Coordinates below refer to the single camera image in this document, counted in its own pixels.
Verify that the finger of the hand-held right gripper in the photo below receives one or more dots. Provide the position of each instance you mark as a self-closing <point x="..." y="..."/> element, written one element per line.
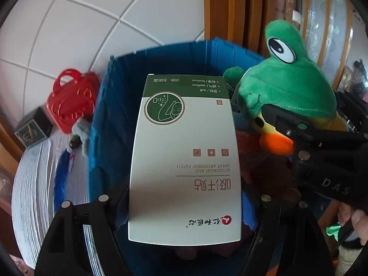
<point x="280" y="119"/>
<point x="352" y="112"/>

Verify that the white ribbed mat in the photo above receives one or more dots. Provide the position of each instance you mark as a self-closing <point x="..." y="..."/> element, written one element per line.
<point x="37" y="195"/>

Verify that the blue plastic container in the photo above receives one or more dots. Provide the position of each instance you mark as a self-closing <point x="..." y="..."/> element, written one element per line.
<point x="115" y="97"/>

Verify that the blue cloth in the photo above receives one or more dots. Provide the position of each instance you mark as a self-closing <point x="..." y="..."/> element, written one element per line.
<point x="247" y="211"/>

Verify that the wooden door frame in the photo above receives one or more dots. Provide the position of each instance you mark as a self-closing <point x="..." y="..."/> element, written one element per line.
<point x="233" y="11"/>

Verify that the grey plush toy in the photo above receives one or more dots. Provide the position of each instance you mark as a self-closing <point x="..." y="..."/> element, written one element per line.
<point x="82" y="132"/>

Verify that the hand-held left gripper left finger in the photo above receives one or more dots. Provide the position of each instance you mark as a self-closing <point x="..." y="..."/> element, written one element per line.
<point x="113" y="207"/>

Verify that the red plastic handbag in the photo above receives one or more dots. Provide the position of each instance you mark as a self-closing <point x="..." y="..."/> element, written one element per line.
<point x="74" y="100"/>

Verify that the green frog plush toy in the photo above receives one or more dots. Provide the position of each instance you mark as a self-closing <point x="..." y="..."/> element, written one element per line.
<point x="287" y="74"/>

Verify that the plastic wrapped mattress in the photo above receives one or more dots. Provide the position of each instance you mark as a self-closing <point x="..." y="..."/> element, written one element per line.
<point x="330" y="23"/>

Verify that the dark cube box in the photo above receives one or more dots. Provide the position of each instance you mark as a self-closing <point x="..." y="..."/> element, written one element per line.
<point x="33" y="130"/>

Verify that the white and green box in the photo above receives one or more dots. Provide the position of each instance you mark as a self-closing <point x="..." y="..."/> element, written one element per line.
<point x="184" y="161"/>

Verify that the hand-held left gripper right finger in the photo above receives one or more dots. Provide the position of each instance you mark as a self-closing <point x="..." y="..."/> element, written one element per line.
<point x="268" y="215"/>

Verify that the person's right hand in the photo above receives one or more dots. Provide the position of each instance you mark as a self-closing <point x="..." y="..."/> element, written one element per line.
<point x="355" y="221"/>

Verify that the blue tassel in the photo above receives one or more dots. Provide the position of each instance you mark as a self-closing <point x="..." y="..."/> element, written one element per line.
<point x="61" y="175"/>

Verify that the red brown cloth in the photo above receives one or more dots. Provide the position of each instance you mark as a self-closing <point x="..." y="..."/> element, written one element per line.
<point x="248" y="146"/>

